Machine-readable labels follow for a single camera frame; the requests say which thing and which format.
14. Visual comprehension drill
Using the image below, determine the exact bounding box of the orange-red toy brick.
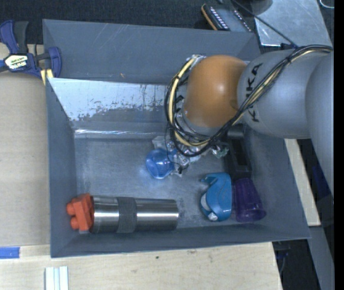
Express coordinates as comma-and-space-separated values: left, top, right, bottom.
66, 193, 95, 232

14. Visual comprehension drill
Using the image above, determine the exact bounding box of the pale brown flat board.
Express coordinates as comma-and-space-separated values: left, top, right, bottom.
0, 73, 52, 248

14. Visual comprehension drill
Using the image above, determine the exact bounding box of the clear purple plastic cup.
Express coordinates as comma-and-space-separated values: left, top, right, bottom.
231, 177, 267, 224

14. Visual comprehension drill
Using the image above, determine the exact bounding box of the silver metal cylinder bottle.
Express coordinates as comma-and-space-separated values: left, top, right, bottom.
88, 195, 180, 234

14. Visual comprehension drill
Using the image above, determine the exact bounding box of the grey metal bin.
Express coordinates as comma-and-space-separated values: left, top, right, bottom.
41, 19, 312, 259

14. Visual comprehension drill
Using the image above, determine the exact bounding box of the clear blue glass thing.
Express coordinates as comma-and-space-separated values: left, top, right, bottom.
145, 148, 176, 180

